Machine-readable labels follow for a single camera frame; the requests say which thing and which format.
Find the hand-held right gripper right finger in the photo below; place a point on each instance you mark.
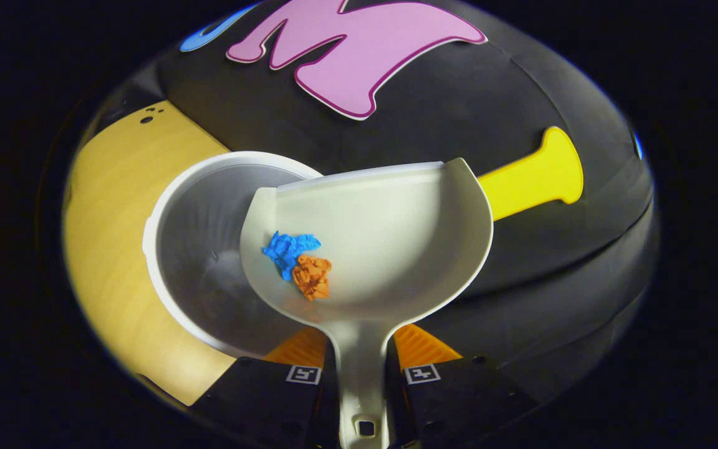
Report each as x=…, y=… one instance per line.
x=459, y=399

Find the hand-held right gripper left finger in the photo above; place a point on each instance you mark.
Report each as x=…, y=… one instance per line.
x=265, y=399

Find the orange paper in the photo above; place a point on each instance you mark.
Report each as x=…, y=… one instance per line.
x=312, y=277

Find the blue paper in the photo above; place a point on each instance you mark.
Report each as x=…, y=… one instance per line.
x=287, y=249

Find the white dustpan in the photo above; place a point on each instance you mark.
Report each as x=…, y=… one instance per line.
x=390, y=249

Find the wooden desktop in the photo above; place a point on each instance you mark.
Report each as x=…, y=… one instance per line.
x=110, y=218

